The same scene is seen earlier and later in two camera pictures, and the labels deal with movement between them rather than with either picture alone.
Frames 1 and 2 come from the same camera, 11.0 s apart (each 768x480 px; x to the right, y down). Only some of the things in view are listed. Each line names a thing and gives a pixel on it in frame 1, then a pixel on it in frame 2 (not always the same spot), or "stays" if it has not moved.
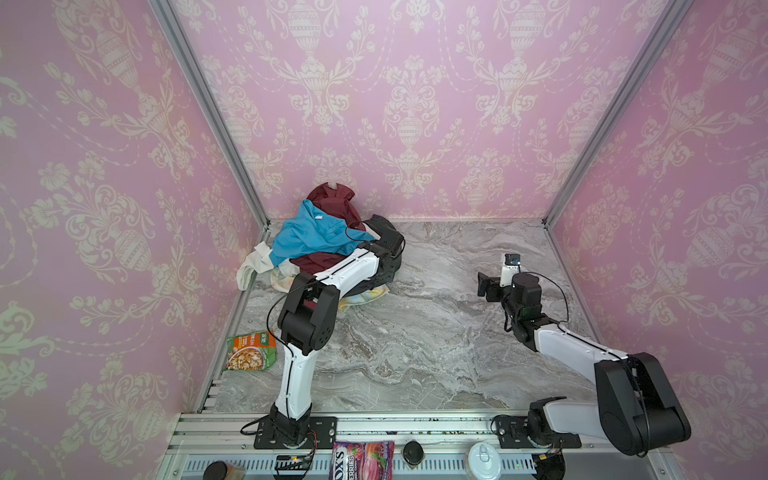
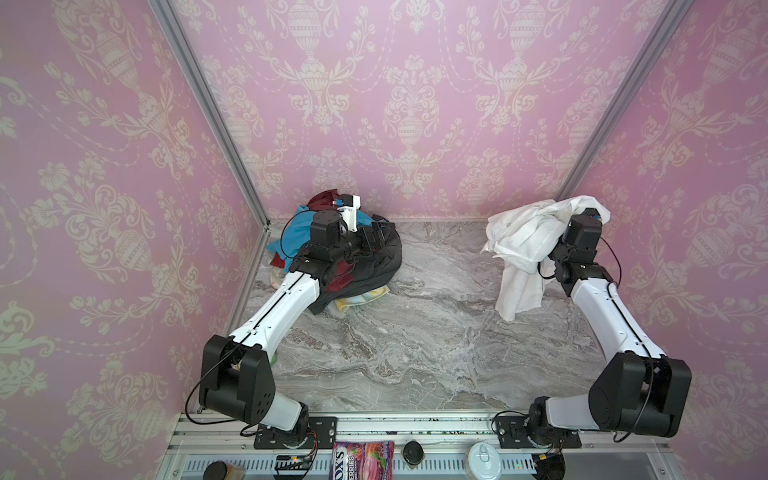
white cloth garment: (260, 260) to (523, 239)
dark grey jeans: (390, 257) stays
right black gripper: (492, 287) to (567, 249)
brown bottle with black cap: (219, 470) stays
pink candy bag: (365, 460) stays
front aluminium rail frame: (232, 438) stays
